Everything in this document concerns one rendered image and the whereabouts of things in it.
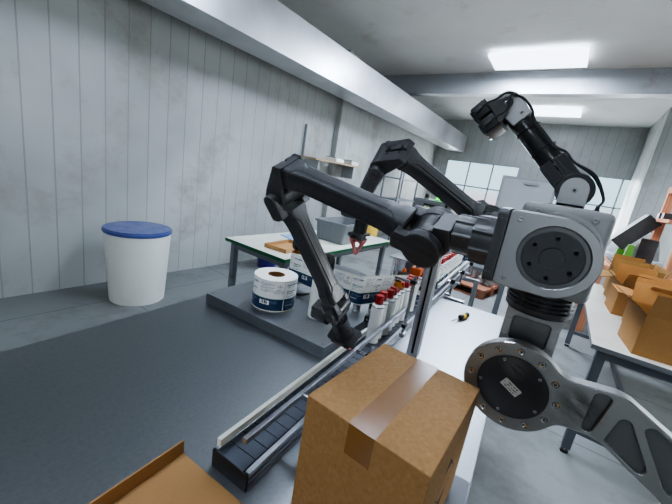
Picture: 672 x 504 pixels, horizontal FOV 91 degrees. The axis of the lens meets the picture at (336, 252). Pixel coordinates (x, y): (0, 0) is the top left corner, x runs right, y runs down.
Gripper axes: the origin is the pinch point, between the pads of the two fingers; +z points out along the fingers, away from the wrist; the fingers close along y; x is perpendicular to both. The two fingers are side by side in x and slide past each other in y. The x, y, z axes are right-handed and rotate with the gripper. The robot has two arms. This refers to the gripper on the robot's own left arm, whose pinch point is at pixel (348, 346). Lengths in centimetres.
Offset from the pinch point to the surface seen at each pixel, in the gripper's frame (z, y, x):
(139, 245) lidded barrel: 69, 248, -27
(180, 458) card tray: -29, 11, 51
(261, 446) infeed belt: -25.8, -3.7, 39.8
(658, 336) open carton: 91, -120, -112
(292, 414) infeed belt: -17.6, -2.6, 29.8
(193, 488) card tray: -31, 2, 53
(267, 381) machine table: -6.4, 15.8, 24.6
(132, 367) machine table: -21, 51, 43
